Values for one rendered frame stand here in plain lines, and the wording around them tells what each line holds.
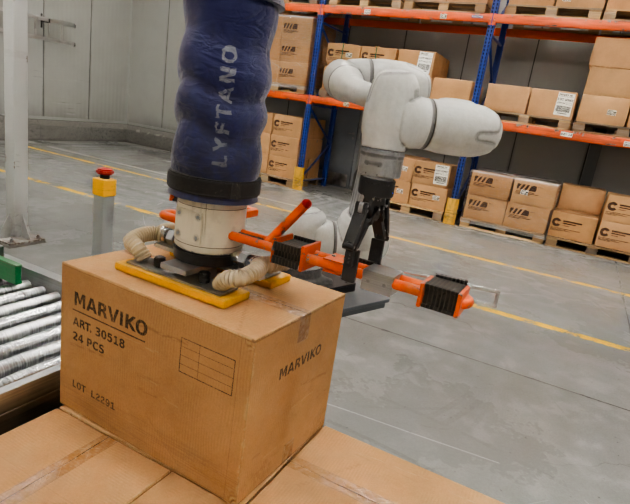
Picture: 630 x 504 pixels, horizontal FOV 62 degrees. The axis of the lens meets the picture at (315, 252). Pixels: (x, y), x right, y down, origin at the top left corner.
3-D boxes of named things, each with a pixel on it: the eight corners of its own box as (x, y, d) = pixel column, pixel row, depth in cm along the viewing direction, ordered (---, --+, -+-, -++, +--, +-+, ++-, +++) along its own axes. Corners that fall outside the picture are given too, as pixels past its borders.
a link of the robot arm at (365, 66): (329, 57, 144) (377, 62, 146) (320, 51, 160) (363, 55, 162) (324, 105, 149) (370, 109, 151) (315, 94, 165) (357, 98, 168)
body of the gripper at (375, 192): (369, 172, 113) (362, 214, 116) (353, 174, 106) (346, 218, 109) (402, 179, 110) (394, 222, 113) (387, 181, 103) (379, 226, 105)
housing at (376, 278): (358, 288, 110) (362, 268, 109) (370, 281, 116) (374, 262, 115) (389, 298, 107) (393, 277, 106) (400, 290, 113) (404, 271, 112)
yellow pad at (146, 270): (113, 269, 129) (114, 249, 128) (144, 261, 137) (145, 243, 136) (223, 310, 114) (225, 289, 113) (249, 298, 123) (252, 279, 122)
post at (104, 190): (85, 393, 239) (92, 177, 213) (97, 387, 245) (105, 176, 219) (95, 399, 236) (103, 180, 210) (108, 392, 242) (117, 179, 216)
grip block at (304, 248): (267, 263, 118) (270, 238, 117) (289, 255, 127) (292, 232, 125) (299, 273, 115) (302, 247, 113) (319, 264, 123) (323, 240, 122)
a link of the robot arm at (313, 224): (278, 258, 203) (282, 202, 197) (324, 260, 206) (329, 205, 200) (282, 270, 187) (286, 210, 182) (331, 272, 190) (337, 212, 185)
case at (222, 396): (59, 402, 140) (61, 261, 130) (168, 353, 174) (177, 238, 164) (235, 507, 113) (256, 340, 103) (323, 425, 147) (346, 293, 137)
